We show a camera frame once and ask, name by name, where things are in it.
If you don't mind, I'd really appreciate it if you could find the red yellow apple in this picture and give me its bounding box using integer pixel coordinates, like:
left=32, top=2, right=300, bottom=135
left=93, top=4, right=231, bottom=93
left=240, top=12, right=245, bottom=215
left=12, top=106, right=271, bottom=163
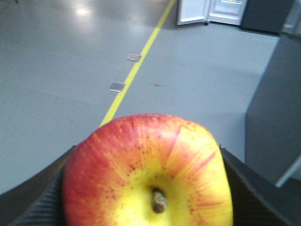
left=63, top=113, right=234, bottom=226

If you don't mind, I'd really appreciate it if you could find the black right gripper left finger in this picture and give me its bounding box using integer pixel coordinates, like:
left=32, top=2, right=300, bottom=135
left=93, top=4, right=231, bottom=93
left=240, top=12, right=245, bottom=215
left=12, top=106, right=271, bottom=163
left=0, top=146, right=75, bottom=226

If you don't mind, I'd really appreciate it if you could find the white open fridge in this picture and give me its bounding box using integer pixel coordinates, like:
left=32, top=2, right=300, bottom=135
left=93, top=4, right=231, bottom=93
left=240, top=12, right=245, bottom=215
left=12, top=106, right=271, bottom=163
left=176, top=0, right=249, bottom=26

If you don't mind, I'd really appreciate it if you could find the silver floor plate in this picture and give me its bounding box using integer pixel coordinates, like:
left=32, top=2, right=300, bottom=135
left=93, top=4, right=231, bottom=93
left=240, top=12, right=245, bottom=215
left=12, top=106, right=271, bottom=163
left=109, top=82, right=126, bottom=93
left=127, top=53, right=142, bottom=63

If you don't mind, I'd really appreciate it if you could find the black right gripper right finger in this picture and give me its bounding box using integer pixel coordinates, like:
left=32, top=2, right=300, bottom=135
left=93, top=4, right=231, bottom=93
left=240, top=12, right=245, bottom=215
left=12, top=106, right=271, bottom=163
left=220, top=147, right=301, bottom=226

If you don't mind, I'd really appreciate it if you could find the fridge door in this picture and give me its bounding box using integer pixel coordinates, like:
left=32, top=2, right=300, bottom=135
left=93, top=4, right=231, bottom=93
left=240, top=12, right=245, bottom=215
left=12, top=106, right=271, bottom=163
left=176, top=0, right=211, bottom=25

